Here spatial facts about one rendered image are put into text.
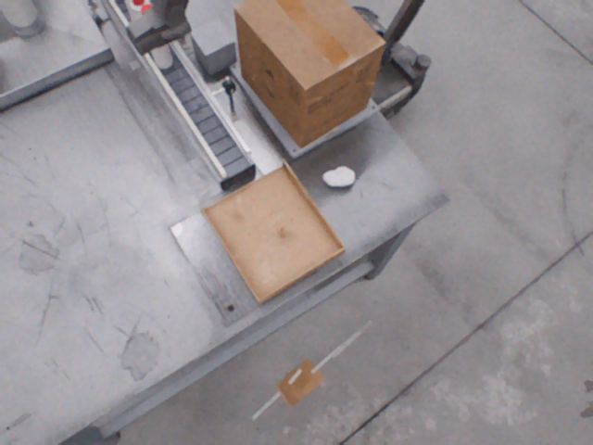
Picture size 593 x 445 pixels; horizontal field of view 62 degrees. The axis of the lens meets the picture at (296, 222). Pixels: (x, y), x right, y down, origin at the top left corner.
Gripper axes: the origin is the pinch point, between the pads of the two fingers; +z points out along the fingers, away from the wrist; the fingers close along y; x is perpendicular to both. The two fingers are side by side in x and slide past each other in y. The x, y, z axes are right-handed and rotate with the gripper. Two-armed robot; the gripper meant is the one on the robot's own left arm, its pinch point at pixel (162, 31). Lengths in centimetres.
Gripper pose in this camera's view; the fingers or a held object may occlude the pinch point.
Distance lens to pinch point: 137.6
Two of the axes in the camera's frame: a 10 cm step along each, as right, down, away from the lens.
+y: -8.4, 5.0, -2.2
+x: 3.9, 8.4, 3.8
